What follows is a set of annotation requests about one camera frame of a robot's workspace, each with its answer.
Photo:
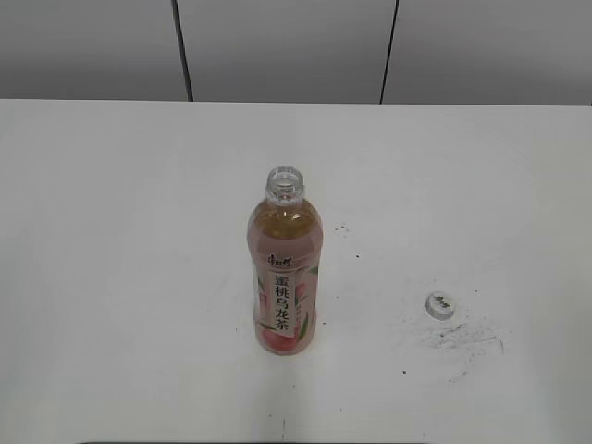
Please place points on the peach oolong tea bottle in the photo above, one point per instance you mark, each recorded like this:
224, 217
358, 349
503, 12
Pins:
285, 239

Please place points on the white bottle cap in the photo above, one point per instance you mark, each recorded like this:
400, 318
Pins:
440, 305

